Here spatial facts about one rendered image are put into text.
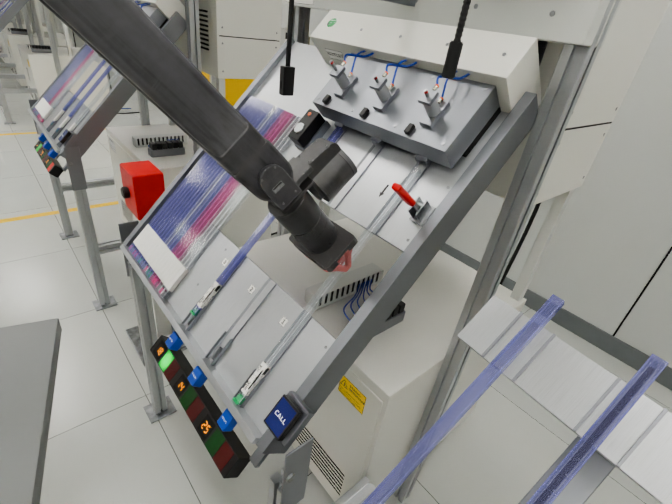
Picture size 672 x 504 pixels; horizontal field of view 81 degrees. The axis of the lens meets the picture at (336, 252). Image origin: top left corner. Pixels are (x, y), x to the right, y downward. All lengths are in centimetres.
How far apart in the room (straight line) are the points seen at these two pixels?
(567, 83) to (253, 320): 66
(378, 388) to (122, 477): 92
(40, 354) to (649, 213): 227
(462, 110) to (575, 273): 181
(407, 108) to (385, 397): 59
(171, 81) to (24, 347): 80
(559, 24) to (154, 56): 57
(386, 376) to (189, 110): 70
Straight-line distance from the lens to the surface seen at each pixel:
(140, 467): 155
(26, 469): 90
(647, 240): 228
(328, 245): 58
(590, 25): 73
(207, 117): 45
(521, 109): 73
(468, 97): 71
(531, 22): 76
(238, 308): 78
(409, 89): 76
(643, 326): 242
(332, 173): 53
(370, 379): 93
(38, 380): 102
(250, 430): 68
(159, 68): 43
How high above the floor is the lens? 130
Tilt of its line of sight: 31 degrees down
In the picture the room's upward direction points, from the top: 9 degrees clockwise
